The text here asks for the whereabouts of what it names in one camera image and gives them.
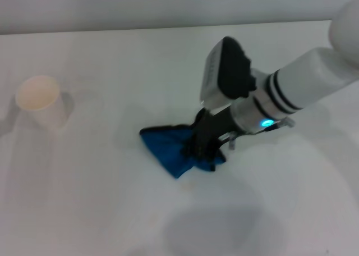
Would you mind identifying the blue rag with black trim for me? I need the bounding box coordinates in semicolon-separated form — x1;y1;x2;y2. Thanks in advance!
139;123;227;180

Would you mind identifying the white paper cup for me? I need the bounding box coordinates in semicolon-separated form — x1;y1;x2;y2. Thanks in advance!
16;75;68;129

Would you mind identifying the white and black right wrist camera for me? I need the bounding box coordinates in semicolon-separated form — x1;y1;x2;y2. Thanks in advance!
199;36;259;109

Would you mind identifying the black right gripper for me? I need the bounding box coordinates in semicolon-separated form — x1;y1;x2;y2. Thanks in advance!
181;108;240;170

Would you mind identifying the small silver metal bracket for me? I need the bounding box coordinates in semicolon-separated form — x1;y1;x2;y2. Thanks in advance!
224;132;238;150

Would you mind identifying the silver cable connector plug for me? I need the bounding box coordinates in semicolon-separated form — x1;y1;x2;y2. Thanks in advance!
276;116;296;129

